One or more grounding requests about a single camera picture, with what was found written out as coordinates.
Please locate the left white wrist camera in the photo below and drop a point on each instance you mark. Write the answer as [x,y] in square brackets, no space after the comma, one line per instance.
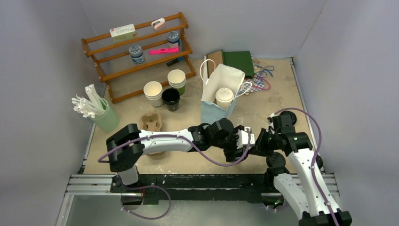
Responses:
[245,138]

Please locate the pink marker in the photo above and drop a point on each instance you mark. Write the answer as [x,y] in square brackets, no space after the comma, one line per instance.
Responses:
[163,51]

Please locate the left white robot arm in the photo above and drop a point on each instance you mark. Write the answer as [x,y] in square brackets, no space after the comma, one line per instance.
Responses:
[126,147]

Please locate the checkered patterned paper bag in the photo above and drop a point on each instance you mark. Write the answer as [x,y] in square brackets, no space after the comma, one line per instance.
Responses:
[258,84]

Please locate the pink white stapler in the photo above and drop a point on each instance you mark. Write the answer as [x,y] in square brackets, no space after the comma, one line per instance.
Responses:
[158,24]

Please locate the stacked black cup lids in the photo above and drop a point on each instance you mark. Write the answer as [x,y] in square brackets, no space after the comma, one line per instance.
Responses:
[319,162]

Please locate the white cup stack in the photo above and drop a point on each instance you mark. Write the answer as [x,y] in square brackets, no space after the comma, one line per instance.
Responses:
[153,91]
[177,80]

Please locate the left blue white jar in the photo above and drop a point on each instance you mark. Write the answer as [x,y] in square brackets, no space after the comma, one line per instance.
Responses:
[136,54]

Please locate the white wrapped straws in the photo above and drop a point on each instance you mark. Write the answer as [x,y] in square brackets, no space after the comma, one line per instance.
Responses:
[91,107]

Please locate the white cup lid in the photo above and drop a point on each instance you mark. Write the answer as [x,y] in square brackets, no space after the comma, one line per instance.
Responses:
[224,94]

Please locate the green paper bag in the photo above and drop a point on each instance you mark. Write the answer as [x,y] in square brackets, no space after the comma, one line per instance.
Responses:
[241,60]

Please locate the white green box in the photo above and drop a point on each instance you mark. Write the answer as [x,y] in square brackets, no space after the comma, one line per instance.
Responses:
[123,33]

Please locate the light blue paper bag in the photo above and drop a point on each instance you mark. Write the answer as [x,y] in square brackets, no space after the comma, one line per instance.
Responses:
[222,77]

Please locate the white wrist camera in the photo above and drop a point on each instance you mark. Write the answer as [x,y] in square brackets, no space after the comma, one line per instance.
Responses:
[270,122]
[245,138]

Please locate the black blue marker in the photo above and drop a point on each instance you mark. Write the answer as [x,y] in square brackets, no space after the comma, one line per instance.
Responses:
[175,61]

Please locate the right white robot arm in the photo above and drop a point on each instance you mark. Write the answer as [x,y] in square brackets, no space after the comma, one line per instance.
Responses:
[312,201]

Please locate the brown pulp cup carrier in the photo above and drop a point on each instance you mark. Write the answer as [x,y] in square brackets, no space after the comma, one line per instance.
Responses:
[151,122]

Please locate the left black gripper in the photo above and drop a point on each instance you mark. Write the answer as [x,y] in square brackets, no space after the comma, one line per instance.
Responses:
[229,155]

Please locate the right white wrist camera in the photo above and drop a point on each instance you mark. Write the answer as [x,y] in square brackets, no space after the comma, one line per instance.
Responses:
[270,122]

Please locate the green straw holder cup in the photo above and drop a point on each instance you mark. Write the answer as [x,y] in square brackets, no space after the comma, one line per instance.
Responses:
[109,120]

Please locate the single white paper cup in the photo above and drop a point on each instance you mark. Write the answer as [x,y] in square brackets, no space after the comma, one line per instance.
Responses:
[224,104]

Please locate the black paper cup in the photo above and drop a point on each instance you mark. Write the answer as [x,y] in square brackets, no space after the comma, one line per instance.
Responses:
[171,98]

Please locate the blue white jar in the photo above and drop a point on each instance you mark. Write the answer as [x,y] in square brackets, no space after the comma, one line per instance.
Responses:
[136,54]
[173,39]

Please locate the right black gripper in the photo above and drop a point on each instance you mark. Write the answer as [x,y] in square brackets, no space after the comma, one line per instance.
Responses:
[259,149]

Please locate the black cup lid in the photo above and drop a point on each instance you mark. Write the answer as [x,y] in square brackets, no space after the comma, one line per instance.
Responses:
[292,116]
[276,160]

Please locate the wooden shelf rack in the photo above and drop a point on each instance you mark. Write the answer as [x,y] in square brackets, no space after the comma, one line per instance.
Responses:
[145,50]

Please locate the right blue white jar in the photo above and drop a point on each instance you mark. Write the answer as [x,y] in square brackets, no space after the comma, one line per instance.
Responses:
[173,39]

